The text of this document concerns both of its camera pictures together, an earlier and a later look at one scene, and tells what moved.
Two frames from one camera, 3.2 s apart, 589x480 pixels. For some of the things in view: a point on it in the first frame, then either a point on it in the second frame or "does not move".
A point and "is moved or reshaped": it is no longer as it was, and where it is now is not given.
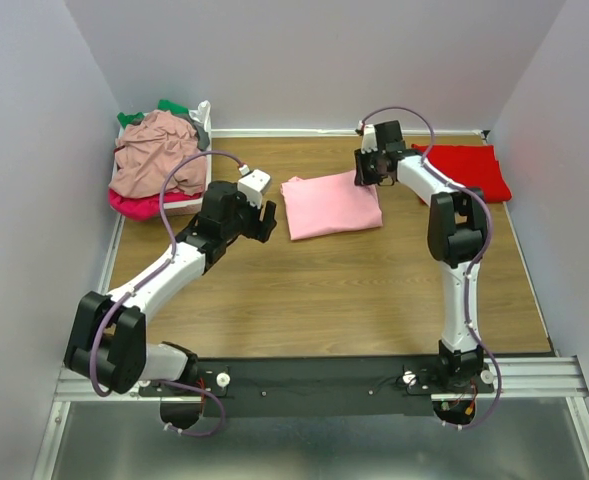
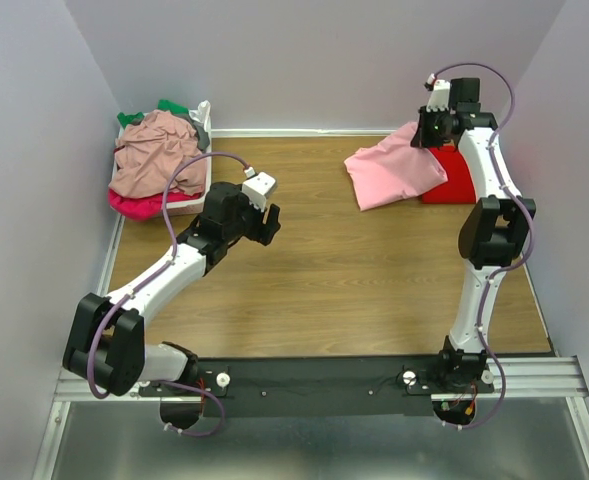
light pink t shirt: (330, 205) is moved or reshaped
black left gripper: (259, 230) does not move
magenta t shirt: (146, 207) does not move
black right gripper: (360, 177) -> (421, 139)
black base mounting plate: (316, 387) does not move
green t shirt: (126, 119) does not move
